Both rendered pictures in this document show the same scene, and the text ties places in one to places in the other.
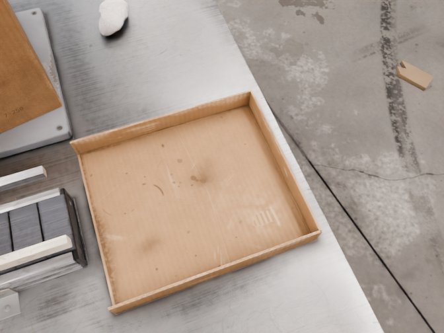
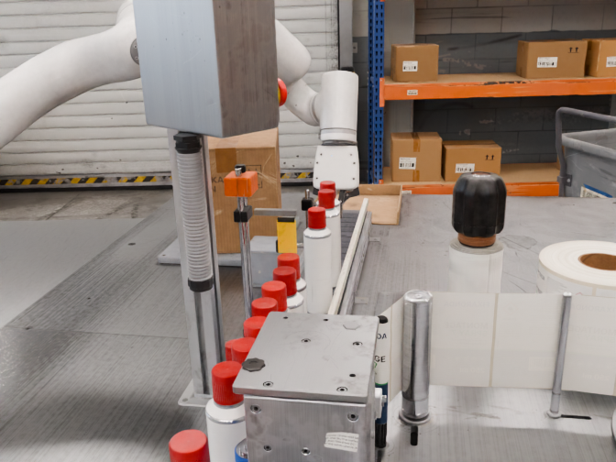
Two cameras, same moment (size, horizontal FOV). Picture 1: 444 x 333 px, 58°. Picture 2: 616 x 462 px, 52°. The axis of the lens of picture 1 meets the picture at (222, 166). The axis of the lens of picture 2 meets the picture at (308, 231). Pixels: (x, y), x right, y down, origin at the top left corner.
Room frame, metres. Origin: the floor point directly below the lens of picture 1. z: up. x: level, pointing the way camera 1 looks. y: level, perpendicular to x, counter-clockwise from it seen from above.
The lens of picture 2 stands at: (-0.68, 1.74, 1.43)
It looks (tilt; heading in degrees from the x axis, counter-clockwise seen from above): 19 degrees down; 303
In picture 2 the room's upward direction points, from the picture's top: 2 degrees counter-clockwise
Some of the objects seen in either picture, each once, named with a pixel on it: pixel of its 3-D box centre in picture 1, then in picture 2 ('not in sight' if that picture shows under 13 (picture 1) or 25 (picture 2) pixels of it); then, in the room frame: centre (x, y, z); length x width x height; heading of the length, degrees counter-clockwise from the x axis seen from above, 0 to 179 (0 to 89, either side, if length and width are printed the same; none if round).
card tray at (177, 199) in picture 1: (190, 189); (358, 203); (0.24, 0.05, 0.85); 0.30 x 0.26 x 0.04; 113
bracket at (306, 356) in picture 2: not in sight; (312, 350); (-0.40, 1.32, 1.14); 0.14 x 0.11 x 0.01; 113
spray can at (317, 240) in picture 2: not in sight; (318, 261); (-0.09, 0.80, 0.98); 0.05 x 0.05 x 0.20
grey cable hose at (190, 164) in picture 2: not in sight; (194, 214); (-0.12, 1.15, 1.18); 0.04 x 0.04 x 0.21
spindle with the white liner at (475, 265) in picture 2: not in sight; (475, 263); (-0.38, 0.78, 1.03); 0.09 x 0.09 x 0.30
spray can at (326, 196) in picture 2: not in sight; (327, 238); (-0.04, 0.69, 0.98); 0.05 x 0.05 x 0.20
